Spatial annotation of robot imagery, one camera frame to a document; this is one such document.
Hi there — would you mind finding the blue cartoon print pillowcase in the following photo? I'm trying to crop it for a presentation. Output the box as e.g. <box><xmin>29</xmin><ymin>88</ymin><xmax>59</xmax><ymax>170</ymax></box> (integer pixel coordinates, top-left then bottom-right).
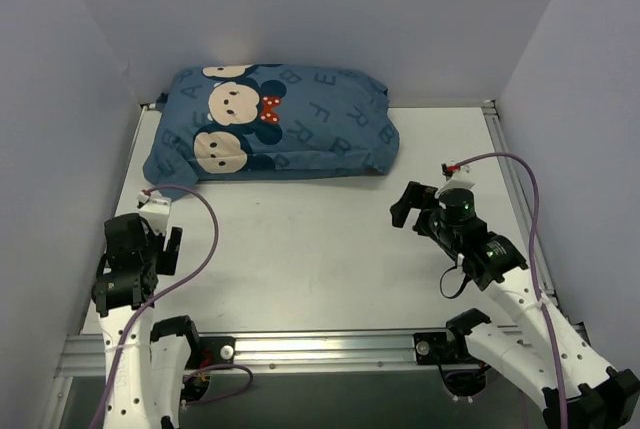
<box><xmin>143</xmin><ymin>64</ymin><xmax>400</xmax><ymax>186</ymax></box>

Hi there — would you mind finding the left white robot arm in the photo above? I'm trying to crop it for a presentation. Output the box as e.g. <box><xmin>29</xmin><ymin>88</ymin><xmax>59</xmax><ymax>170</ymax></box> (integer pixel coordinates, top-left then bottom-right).
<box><xmin>91</xmin><ymin>213</ymin><xmax>202</xmax><ymax>428</ymax></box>

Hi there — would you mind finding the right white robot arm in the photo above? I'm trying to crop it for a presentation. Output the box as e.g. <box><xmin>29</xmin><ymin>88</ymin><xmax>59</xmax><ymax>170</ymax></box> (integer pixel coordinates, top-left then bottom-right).
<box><xmin>390</xmin><ymin>182</ymin><xmax>639</xmax><ymax>428</ymax></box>

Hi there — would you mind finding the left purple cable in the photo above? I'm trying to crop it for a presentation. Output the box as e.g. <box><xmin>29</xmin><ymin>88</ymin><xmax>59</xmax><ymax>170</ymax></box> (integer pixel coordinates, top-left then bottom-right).
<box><xmin>87</xmin><ymin>184</ymin><xmax>254</xmax><ymax>429</ymax></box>

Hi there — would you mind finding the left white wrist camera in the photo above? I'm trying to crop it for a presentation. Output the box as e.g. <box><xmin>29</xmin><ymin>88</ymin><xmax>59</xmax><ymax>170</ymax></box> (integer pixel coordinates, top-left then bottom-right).
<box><xmin>137</xmin><ymin>191</ymin><xmax>171</xmax><ymax>236</ymax></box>

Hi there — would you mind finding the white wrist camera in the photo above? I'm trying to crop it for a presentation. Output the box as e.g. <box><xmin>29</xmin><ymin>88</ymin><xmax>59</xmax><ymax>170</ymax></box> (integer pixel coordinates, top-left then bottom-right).
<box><xmin>438</xmin><ymin>163</ymin><xmax>475</xmax><ymax>194</ymax></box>
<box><xmin>137</xmin><ymin>191</ymin><xmax>171</xmax><ymax>236</ymax></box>

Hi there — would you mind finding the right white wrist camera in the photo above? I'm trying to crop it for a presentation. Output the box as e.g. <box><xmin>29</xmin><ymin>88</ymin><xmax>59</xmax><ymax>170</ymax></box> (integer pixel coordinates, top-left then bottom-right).
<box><xmin>438</xmin><ymin>163</ymin><xmax>475</xmax><ymax>194</ymax></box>

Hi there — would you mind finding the aluminium right side rail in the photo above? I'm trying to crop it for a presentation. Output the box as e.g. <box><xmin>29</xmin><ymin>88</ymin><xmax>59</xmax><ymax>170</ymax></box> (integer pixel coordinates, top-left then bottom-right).
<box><xmin>483</xmin><ymin>101</ymin><xmax>571</xmax><ymax>323</ymax></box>

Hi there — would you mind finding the aluminium rail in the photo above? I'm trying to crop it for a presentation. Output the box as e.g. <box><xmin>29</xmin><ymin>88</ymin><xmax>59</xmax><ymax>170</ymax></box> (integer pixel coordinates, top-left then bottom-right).
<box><xmin>483</xmin><ymin>101</ymin><xmax>571</xmax><ymax>323</ymax></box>
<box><xmin>55</xmin><ymin>326</ymin><xmax>596</xmax><ymax>378</ymax></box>

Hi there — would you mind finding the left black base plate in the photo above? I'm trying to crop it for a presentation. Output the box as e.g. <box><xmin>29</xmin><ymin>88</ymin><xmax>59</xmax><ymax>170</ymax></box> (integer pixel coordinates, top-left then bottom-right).
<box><xmin>186</xmin><ymin>336</ymin><xmax>236</xmax><ymax>369</ymax></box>

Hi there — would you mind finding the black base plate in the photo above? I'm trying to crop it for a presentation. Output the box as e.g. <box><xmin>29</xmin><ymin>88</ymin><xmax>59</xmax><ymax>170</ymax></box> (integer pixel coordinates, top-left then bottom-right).
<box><xmin>413</xmin><ymin>331</ymin><xmax>455</xmax><ymax>366</ymax></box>
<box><xmin>186</xmin><ymin>336</ymin><xmax>236</xmax><ymax>369</ymax></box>

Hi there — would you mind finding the aluminium front rail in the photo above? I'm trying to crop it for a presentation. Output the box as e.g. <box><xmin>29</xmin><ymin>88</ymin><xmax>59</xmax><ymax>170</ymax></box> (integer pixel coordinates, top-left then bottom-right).
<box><xmin>55</xmin><ymin>326</ymin><xmax>596</xmax><ymax>378</ymax></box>

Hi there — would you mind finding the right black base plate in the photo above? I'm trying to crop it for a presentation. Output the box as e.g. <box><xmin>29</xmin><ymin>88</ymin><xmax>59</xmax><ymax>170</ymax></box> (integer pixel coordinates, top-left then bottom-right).
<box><xmin>413</xmin><ymin>331</ymin><xmax>455</xmax><ymax>366</ymax></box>

